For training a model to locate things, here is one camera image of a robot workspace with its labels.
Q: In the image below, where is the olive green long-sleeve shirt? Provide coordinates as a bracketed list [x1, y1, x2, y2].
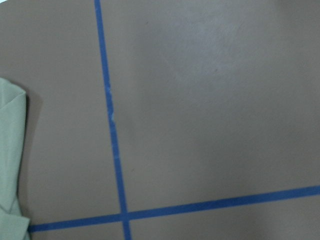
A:
[0, 78, 30, 240]

